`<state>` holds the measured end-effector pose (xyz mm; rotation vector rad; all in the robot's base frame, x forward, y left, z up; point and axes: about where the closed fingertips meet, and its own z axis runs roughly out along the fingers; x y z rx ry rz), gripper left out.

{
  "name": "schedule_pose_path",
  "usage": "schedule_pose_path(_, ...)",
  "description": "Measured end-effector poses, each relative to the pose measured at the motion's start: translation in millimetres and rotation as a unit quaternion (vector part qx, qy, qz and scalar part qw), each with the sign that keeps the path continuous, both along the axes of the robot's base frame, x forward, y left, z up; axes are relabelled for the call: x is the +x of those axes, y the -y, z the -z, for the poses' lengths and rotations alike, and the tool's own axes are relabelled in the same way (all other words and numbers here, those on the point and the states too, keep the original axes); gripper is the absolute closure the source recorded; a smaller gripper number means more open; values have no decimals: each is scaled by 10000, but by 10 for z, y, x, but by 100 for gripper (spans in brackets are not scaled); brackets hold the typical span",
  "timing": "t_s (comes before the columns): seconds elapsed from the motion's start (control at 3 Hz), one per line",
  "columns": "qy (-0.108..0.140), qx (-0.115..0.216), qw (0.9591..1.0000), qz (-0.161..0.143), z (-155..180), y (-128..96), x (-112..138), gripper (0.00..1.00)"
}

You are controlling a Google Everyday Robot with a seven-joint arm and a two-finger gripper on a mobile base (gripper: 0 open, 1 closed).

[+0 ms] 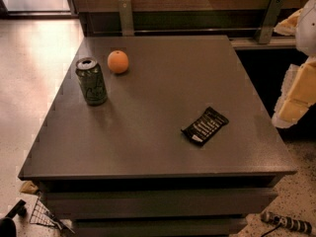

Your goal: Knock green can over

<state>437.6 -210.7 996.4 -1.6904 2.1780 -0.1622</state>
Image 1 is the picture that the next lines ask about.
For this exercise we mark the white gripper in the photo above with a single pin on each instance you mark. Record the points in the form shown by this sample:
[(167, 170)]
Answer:
[(307, 30)]

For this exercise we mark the green soda can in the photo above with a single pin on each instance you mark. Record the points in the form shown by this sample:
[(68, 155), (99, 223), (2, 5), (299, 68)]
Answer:
[(91, 81)]

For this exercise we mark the black snack packet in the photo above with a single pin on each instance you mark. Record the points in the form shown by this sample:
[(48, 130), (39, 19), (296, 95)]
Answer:
[(205, 127)]

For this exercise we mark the grey drawer cabinet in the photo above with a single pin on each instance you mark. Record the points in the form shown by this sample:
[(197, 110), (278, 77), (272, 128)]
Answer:
[(125, 169)]

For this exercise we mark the striped power strip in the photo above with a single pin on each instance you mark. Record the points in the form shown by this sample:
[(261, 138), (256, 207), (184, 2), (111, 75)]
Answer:
[(289, 223)]

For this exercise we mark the orange fruit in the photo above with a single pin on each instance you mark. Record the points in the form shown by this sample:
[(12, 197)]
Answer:
[(118, 61)]

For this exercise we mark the crumpled yellow paper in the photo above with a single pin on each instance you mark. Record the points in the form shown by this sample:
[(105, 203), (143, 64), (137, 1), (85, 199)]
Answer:
[(29, 188)]

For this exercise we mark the black object on floor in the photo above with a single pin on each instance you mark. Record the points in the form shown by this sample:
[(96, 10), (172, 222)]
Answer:
[(7, 224)]

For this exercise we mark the right metal wall bracket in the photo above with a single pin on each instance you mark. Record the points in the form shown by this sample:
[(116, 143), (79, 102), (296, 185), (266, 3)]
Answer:
[(264, 33)]

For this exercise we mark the metal wall bracket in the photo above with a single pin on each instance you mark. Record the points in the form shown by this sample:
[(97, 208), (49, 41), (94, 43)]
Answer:
[(126, 18), (264, 33)]

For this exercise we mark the left metal wall bracket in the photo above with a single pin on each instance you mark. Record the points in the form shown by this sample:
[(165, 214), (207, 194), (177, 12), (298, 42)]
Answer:
[(126, 18)]

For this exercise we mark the wire mesh basket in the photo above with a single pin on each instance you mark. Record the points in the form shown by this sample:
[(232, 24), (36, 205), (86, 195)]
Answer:
[(43, 217)]

